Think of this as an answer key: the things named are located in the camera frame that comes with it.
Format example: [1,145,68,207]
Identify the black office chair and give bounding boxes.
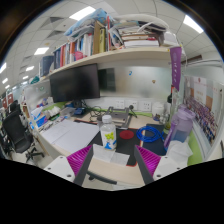
[1,109,45,164]
[8,99,23,116]

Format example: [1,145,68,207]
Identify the large white paper sheet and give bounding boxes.
[40,119,78,144]
[54,121,100,155]

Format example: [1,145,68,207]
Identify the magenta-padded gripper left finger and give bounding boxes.
[43,144,95,187]

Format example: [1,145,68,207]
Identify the black desk mat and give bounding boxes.
[87,123,168,167]

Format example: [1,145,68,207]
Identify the tangled black cables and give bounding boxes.
[88,105,104,123]

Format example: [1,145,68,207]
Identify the black computer monitor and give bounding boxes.
[49,63,101,104]

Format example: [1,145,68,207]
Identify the clear plastic water bottle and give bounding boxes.
[99,114,118,151]

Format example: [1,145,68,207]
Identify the crumpled white tissue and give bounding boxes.
[165,139,194,165]

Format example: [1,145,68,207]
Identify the large purple water bottle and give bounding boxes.
[163,105,196,151]

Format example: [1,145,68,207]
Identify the white ceramic jar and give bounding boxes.
[151,101,166,122]

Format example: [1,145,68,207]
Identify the purple pennant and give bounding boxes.
[169,46,183,92]

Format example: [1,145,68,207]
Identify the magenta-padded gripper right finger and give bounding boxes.
[133,144,184,186]

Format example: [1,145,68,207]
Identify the small printed paper slip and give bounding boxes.
[92,143,131,167]

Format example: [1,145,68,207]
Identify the coiled blue cable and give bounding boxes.
[135,125,165,144]

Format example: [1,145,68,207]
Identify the group photo poster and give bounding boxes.
[183,75,223,146]

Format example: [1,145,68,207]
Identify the shelf with books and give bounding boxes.
[38,8,183,79]

